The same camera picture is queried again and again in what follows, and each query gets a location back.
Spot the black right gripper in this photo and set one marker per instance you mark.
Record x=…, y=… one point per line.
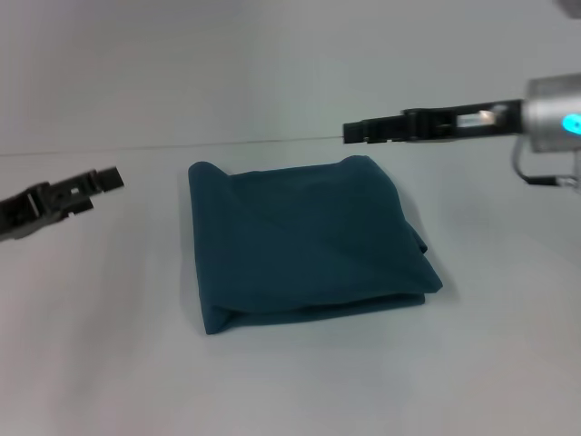
x=481, y=122

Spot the teal t-shirt with FREE print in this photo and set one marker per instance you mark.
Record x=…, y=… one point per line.
x=299, y=245

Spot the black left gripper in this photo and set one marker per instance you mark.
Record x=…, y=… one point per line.
x=22, y=213

